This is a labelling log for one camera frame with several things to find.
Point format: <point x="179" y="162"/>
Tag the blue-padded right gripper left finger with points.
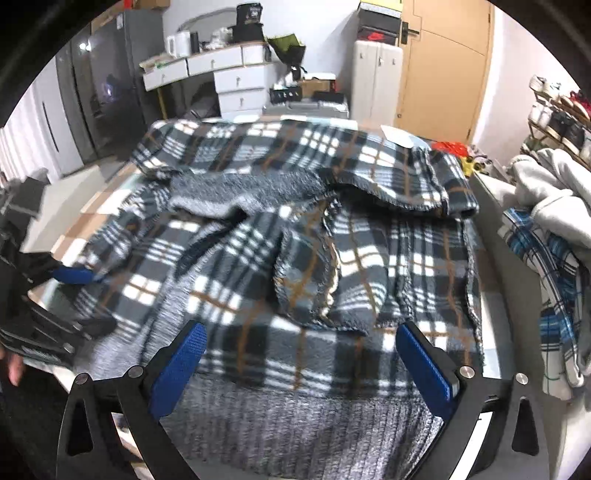
<point x="89" y="446"/>

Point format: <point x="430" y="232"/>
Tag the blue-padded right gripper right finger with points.
<point x="492" y="428"/>

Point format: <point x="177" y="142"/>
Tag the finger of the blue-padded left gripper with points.
<point x="75" y="276"/>

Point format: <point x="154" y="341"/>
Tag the dark plaid fleece jacket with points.
<point x="299" y="436"/>

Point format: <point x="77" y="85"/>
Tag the person's left hand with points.
<point x="14" y="365"/>

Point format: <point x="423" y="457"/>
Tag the checkered blue brown bedsheet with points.
<point x="78" y="216"/>

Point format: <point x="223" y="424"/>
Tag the grey storage box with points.
<point x="512" y="302"/>

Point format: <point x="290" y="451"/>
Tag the blue plaid shirt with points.
<point x="564" y="319"/>

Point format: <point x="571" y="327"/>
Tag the dark grey refrigerator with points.
<point x="101" y="83"/>

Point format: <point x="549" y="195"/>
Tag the white electric kettle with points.
<point x="178" y="45"/>

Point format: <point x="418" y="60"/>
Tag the grey hoodie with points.
<point x="556" y="190"/>

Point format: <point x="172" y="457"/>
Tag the white drawer desk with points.
<point x="242" y="75"/>

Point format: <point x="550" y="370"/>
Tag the yellow toy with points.
<point x="470" y="166"/>

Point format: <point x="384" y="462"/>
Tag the silver suitcase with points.
<point x="310" y="108"/>

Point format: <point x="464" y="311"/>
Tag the cardboard box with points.
<point x="310" y="86"/>

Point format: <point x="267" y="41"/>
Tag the wooden shoe rack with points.
<point x="560" y="120"/>

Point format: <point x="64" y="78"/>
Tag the white low cabinet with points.
<point x="376" y="82"/>

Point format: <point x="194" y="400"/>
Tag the black and yellow shoebox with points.
<point x="380" y="21"/>

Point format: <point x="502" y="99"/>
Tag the tan wooden door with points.
<point x="447" y="47"/>

